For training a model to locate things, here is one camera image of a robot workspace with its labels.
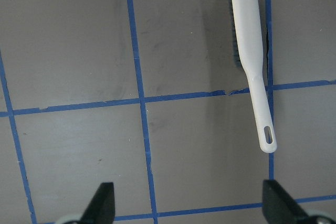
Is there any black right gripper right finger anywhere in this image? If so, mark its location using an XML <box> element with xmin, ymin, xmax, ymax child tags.
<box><xmin>262</xmin><ymin>179</ymin><xmax>335</xmax><ymax>224</ymax></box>

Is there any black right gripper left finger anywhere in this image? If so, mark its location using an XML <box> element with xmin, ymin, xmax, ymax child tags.
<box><xmin>56</xmin><ymin>182</ymin><xmax>116</xmax><ymax>224</ymax></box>

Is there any white hand brush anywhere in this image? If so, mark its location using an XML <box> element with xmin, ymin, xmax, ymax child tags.
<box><xmin>232</xmin><ymin>0</ymin><xmax>277</xmax><ymax>153</ymax></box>

